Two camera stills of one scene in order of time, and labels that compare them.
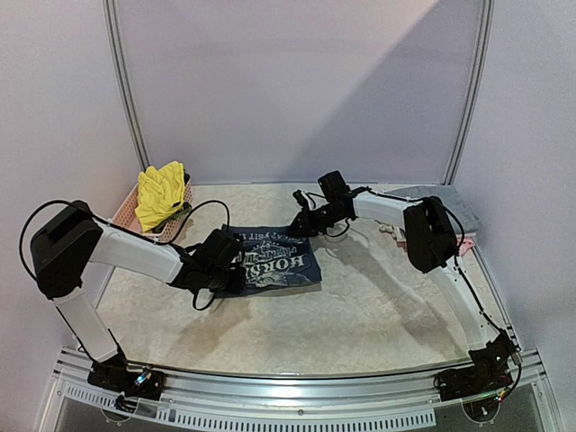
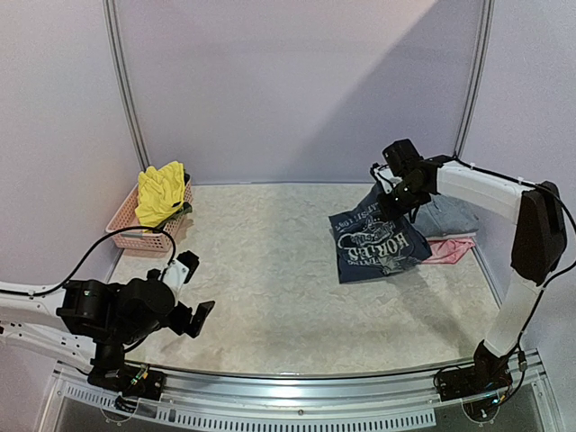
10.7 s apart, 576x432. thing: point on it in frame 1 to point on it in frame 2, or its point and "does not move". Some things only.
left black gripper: [238, 285] to [180, 325]
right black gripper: [307, 220] to [395, 201]
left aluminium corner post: [118, 64] does not move
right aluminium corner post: [477, 94] does not move
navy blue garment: [276, 263] to [370, 245]
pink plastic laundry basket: [126, 218] does not move
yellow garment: [158, 190] does not move
